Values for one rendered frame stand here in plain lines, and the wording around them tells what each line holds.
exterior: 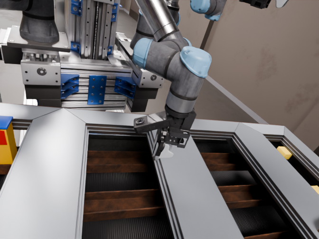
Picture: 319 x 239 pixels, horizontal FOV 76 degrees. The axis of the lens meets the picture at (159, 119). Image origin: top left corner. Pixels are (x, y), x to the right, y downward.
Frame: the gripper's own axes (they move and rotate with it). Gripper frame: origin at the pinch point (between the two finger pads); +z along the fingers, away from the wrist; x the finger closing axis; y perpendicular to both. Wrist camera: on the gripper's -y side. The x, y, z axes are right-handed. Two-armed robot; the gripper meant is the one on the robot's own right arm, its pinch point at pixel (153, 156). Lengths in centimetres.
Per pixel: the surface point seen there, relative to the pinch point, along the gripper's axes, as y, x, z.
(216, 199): 22.0, -9.2, 5.8
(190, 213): 12.1, -14.9, 5.8
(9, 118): -47.7, 10.1, 2.3
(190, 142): 17.8, 16.9, 5.8
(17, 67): -153, 214, 91
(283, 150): 74, 28, 10
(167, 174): 6.3, -1.7, 5.8
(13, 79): -142, 183, 91
